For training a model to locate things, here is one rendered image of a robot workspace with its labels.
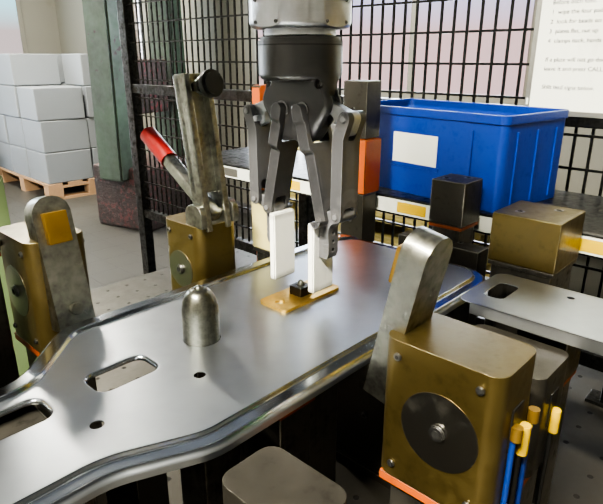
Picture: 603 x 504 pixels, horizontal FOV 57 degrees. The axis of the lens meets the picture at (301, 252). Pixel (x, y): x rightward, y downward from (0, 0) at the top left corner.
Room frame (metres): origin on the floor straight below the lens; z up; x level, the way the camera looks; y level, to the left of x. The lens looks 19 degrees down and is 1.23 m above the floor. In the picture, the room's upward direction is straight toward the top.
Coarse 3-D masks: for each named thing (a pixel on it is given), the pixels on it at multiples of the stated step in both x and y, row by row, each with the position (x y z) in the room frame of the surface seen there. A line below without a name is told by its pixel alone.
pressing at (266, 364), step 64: (384, 256) 0.64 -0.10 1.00; (128, 320) 0.47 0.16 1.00; (256, 320) 0.47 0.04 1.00; (320, 320) 0.47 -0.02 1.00; (64, 384) 0.36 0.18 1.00; (128, 384) 0.36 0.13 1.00; (192, 384) 0.36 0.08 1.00; (256, 384) 0.36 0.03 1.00; (320, 384) 0.37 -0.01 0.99; (0, 448) 0.29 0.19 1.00; (64, 448) 0.29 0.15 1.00; (128, 448) 0.29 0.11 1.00; (192, 448) 0.29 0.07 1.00
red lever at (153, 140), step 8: (152, 128) 0.70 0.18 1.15; (144, 136) 0.69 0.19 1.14; (152, 136) 0.69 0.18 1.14; (160, 136) 0.69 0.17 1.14; (152, 144) 0.68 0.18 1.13; (160, 144) 0.68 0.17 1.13; (152, 152) 0.68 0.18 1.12; (160, 152) 0.67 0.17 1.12; (168, 152) 0.67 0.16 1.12; (160, 160) 0.67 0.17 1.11; (168, 160) 0.66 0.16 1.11; (176, 160) 0.67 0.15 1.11; (168, 168) 0.66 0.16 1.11; (176, 168) 0.66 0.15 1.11; (184, 168) 0.66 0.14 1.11; (176, 176) 0.65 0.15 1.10; (184, 176) 0.65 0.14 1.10; (184, 184) 0.64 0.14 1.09; (216, 208) 0.62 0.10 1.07; (216, 216) 0.62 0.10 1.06
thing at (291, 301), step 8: (288, 288) 0.54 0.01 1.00; (296, 288) 0.52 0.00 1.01; (304, 288) 0.52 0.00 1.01; (328, 288) 0.54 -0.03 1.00; (336, 288) 0.54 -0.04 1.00; (272, 296) 0.52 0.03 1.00; (280, 296) 0.52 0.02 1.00; (288, 296) 0.52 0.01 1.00; (296, 296) 0.52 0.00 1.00; (304, 296) 0.52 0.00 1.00; (312, 296) 0.52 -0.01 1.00; (320, 296) 0.52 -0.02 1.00; (264, 304) 0.50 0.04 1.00; (272, 304) 0.50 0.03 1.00; (280, 304) 0.50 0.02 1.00; (288, 304) 0.50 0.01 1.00; (296, 304) 0.50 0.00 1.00; (304, 304) 0.50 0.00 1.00
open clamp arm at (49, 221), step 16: (32, 208) 0.49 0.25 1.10; (48, 208) 0.50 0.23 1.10; (64, 208) 0.51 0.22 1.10; (32, 224) 0.49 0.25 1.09; (48, 224) 0.49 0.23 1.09; (64, 224) 0.50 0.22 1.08; (48, 240) 0.49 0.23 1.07; (64, 240) 0.50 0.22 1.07; (48, 256) 0.49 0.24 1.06; (64, 256) 0.50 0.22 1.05; (80, 256) 0.51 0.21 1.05; (48, 272) 0.48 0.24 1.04; (64, 272) 0.49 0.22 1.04; (80, 272) 0.50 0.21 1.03; (48, 288) 0.48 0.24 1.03; (64, 288) 0.49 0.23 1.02; (80, 288) 0.50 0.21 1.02; (48, 304) 0.49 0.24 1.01; (64, 304) 0.48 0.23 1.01; (80, 304) 0.49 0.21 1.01; (64, 320) 0.48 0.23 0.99; (80, 320) 0.49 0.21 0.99
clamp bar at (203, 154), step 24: (216, 72) 0.62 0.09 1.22; (192, 96) 0.62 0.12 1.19; (216, 96) 0.61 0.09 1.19; (192, 120) 0.61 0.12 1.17; (216, 120) 0.64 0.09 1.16; (192, 144) 0.61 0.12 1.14; (216, 144) 0.63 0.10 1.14; (192, 168) 0.61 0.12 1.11; (216, 168) 0.63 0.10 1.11; (192, 192) 0.62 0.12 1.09; (216, 192) 0.63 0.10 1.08
